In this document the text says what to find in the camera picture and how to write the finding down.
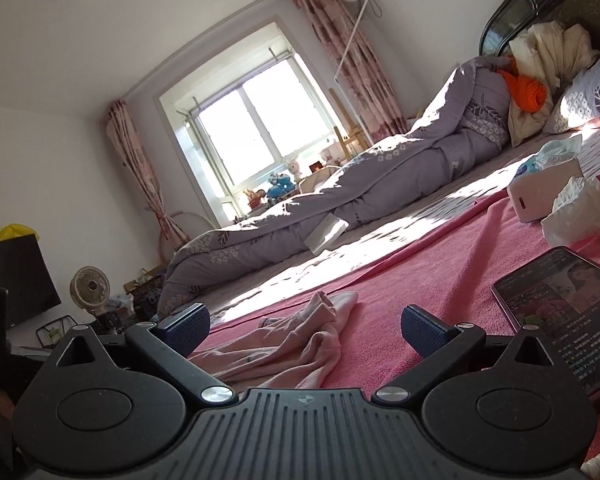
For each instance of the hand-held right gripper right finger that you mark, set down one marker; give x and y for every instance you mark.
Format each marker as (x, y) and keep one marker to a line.
(422, 335)

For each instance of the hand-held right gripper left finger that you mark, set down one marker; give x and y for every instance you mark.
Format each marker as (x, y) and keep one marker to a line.
(185, 332)

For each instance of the pink strawberry print pajama top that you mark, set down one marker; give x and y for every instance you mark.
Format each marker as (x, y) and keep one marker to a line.
(300, 340)

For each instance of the dark printed gift bag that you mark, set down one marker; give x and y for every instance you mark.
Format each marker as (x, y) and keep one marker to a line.
(150, 302)

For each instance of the black television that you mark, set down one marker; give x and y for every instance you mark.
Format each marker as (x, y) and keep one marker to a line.
(25, 280)

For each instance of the pink towel blanket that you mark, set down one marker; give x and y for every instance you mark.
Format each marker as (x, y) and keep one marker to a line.
(405, 270)

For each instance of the brown paper bag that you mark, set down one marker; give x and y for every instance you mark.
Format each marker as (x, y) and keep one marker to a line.
(142, 280)

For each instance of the yellow plastic bag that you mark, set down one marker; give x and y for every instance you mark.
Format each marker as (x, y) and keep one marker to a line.
(15, 235)

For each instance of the beige standing fan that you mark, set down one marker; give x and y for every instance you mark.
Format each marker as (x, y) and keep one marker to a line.
(90, 287)

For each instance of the pink hula hoop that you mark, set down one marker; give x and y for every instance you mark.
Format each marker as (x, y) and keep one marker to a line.
(180, 215)

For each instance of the smartphone with lit screen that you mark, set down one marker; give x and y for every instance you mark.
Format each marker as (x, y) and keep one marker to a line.
(560, 310)

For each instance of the white book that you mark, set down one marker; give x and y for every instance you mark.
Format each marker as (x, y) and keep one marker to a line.
(325, 232)

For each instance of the orange fox toy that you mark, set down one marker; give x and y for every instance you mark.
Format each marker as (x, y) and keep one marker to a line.
(255, 197)

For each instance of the purple leaf print duvet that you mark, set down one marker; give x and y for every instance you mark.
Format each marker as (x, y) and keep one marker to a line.
(405, 175)

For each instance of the pink floral curtain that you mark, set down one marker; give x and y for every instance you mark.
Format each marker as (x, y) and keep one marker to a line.
(360, 75)
(140, 170)

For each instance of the blue plush toy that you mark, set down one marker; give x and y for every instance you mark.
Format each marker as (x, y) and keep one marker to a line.
(280, 187)

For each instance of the white rectangular box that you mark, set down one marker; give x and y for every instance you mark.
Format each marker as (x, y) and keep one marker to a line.
(535, 195)

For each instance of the white cradle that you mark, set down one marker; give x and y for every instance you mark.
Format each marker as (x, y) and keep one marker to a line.
(320, 180)

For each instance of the white rabbit toy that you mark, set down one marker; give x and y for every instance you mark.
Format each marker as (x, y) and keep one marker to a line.
(294, 170)

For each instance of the crumpled white tissue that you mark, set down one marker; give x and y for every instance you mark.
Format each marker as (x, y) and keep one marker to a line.
(575, 210)

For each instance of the wooden easel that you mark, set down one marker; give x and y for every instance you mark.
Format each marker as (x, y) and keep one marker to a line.
(352, 140)

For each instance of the window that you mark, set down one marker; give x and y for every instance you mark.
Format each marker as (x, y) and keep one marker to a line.
(260, 125)

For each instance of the blue white tissue pack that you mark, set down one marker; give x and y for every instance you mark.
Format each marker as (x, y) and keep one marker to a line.
(555, 152)

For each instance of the orange cloth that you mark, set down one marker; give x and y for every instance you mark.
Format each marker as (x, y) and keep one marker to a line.
(527, 92)

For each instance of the purple leaf print pillow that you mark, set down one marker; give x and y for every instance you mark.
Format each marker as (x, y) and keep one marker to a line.
(590, 95)

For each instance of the beige clothing pile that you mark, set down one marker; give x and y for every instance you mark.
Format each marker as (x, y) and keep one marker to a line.
(545, 50)

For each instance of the dark bed headboard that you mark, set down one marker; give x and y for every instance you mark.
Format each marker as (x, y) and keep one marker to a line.
(510, 15)

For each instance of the small red photo frame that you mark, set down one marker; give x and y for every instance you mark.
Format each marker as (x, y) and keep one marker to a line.
(315, 166)

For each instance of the white wall pipe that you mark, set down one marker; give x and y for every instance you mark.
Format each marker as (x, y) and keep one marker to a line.
(355, 30)

